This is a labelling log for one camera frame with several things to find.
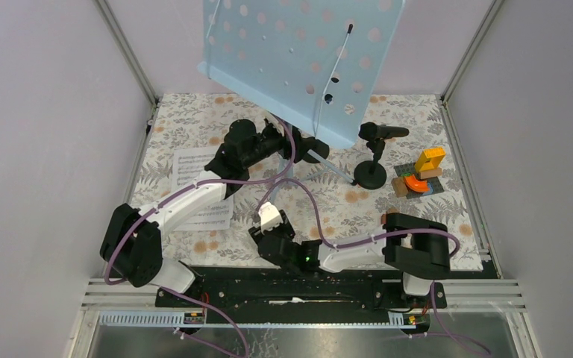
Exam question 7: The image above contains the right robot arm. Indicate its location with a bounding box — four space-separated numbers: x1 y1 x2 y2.
248 213 460 307

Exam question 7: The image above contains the tan brick under yellow block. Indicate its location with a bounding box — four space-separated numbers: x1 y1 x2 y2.
417 167 443 180

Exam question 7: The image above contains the tan toy brick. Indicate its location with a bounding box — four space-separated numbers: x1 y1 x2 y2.
391 177 409 198

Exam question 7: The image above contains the yellow toy block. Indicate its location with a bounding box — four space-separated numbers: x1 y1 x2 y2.
414 147 446 172

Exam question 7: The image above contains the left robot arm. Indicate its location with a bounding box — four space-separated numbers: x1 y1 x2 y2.
100 119 296 307

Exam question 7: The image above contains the floral patterned tablecloth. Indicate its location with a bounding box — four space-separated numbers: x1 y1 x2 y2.
131 94 483 271

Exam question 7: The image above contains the light blue music stand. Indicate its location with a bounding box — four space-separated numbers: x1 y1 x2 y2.
197 0 407 186

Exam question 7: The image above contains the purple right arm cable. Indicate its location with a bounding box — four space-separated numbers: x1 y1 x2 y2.
257 178 492 358

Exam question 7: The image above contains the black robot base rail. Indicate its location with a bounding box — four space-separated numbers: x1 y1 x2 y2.
106 264 498 326

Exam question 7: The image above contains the sheet music page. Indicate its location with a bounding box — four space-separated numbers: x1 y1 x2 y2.
170 147 235 232

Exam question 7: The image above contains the light brown toy brick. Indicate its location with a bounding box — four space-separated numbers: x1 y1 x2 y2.
381 209 399 225

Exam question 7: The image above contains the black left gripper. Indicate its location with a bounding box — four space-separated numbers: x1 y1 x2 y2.
242 121 316 169

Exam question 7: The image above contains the gray toy baseplate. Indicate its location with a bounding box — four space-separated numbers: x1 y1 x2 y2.
392 163 445 199

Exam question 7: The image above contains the orange curved toy block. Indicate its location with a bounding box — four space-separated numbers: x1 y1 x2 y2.
403 174 430 193

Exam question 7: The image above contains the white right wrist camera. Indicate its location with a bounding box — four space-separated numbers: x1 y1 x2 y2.
258 201 283 232

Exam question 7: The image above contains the front black microphone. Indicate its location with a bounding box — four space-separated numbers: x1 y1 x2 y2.
358 122 410 142

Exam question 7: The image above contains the front black microphone stand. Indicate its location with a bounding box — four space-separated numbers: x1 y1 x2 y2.
354 139 387 190

